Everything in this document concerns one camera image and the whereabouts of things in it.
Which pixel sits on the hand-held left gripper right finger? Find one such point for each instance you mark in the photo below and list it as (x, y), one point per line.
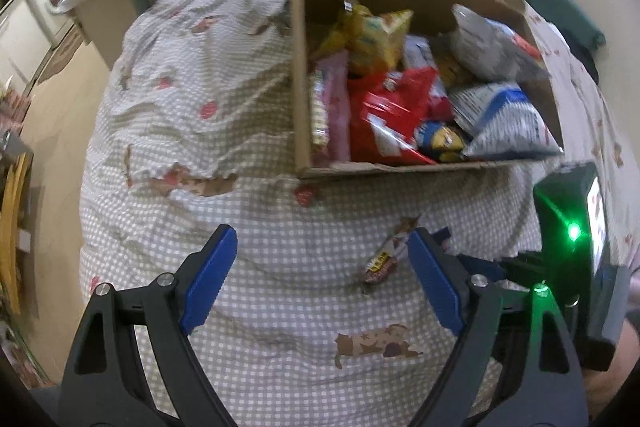
(435, 282)

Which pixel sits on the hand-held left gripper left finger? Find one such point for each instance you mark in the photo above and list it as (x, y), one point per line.
(210, 282)

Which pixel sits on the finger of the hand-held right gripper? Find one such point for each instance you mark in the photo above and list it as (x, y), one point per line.
(510, 307)
(442, 238)

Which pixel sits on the small brown snack bar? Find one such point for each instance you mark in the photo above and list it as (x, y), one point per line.
(382, 259)

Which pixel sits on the blue and white snack bag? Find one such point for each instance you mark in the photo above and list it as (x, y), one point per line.
(505, 117)

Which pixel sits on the red and white snack bag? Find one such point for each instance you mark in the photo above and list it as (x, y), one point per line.
(440, 99)

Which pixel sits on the red cartoon snack packet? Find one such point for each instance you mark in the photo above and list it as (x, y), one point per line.
(385, 107)

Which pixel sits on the tan snack packet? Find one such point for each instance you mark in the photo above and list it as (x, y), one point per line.
(395, 37)

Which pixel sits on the person's right forearm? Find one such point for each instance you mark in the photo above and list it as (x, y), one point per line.
(620, 357)

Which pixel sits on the yellow and blue snack packet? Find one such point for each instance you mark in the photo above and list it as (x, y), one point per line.
(442, 139)

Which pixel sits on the pink snack packet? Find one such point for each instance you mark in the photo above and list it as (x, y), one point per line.
(339, 107)

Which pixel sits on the long colourful candy packet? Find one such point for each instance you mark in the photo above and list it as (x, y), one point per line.
(320, 112)

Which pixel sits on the checked bed sheet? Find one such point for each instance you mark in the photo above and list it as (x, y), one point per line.
(225, 107)

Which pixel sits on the silver snack bag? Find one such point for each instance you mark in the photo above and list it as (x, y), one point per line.
(490, 47)

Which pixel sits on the wooden chair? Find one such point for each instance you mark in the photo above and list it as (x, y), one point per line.
(12, 207)

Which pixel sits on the brown floor mat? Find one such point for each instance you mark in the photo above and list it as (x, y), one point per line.
(60, 57)

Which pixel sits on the white cabinet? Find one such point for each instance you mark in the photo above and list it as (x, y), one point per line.
(20, 42)

